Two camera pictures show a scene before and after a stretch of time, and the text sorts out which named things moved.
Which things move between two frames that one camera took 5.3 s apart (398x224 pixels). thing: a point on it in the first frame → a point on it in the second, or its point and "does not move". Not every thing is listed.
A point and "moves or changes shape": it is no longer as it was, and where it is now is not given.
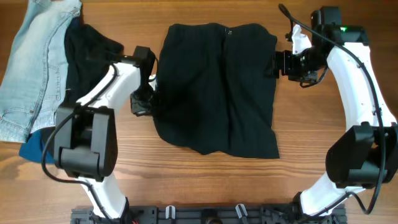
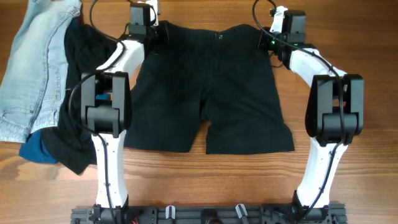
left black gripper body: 142,99 → 158,33
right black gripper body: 295,66 → 270,40
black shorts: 211,93 moves or changes shape
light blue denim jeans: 35,82 does not move
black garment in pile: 90,52 does not move
